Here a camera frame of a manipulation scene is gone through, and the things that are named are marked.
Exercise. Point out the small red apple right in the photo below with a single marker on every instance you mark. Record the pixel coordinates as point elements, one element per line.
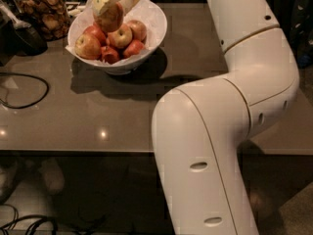
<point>133,48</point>

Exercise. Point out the yellow-red apple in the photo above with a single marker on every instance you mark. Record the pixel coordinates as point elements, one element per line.
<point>88,46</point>
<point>121,38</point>
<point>111,19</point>

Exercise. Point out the white paper bowl liner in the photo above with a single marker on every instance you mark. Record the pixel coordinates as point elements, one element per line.
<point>151,17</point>

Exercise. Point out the red apple left middle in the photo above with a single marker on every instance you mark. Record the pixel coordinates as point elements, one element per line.
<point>97,32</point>

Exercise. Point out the small red apple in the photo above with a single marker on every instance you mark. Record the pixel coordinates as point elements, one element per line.
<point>133,48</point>
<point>109,55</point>

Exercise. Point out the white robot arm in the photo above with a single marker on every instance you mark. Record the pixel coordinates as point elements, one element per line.
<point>197,127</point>

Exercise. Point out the black appliance at left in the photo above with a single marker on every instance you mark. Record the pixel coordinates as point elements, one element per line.
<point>27,39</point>

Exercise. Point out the white sock foot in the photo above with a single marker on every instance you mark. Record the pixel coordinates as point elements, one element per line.
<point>52,176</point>
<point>7,175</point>

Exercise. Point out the left white sock foot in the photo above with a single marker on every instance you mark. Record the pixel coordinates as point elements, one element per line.
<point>7,175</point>

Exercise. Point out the glass jar of dried chips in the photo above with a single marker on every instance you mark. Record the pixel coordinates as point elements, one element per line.
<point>50,16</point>

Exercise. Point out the back right apple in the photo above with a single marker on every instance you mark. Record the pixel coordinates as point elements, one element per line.
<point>138,28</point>

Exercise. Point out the right white sock foot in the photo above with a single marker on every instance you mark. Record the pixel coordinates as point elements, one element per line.
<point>52,176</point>

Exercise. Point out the white ceramic bowl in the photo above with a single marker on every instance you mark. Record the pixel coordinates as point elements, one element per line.
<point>153,39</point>

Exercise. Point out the small red apple bottom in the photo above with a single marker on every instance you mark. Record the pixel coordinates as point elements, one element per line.
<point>109,55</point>

